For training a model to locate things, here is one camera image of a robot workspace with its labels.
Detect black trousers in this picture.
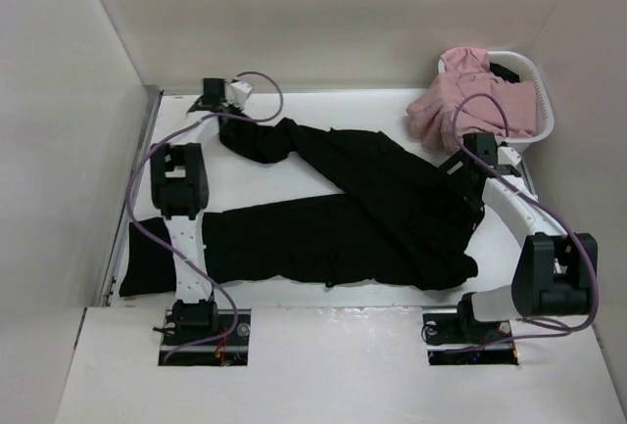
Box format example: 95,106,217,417
119,118,486,298

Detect pink garment in basket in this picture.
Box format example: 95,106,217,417
407,47,536,153

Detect aluminium table edge rail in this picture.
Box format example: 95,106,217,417
97,85,164,306

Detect white laundry basket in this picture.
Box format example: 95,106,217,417
437,50,558,156

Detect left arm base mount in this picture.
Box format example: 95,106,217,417
153,309,252,367

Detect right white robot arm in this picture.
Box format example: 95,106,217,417
444,133,599,342

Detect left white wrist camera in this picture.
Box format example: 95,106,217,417
225,80,253,107

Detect black garment in basket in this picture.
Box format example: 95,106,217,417
490,63,520,83

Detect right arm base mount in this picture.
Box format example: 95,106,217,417
421,309,518,366

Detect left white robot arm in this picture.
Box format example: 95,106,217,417
150,78,253,345

